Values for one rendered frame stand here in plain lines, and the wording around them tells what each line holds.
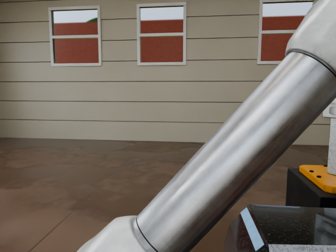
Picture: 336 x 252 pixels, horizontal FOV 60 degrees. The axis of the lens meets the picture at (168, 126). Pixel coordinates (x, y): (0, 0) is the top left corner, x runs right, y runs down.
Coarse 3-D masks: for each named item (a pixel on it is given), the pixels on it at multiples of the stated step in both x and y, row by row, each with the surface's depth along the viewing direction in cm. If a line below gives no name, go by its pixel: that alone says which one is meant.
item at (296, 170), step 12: (288, 168) 219; (288, 180) 217; (300, 180) 192; (288, 192) 217; (300, 192) 192; (312, 192) 172; (324, 192) 168; (288, 204) 217; (300, 204) 192; (312, 204) 172; (324, 204) 162
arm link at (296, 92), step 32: (320, 0) 47; (320, 32) 41; (288, 64) 44; (320, 64) 42; (256, 96) 44; (288, 96) 42; (320, 96) 42; (224, 128) 45; (256, 128) 42; (288, 128) 42; (192, 160) 46; (224, 160) 43; (256, 160) 42; (160, 192) 47; (192, 192) 43; (224, 192) 43; (128, 224) 46; (160, 224) 43; (192, 224) 43
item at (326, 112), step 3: (330, 105) 184; (333, 105) 182; (327, 108) 186; (330, 108) 183; (333, 108) 180; (324, 111) 188; (327, 111) 186; (330, 111) 183; (333, 111) 180; (324, 114) 188; (327, 114) 186; (330, 114) 184; (333, 114) 181; (327, 117) 187; (330, 117) 184; (333, 117) 182
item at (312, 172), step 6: (300, 168) 208; (306, 168) 203; (312, 168) 203; (318, 168) 203; (324, 168) 203; (306, 174) 197; (312, 174) 189; (318, 174) 189; (324, 174) 189; (330, 174) 189; (312, 180) 186; (318, 180) 178; (324, 180) 177; (330, 180) 177; (318, 186) 178; (324, 186) 170; (330, 186) 167; (330, 192) 168
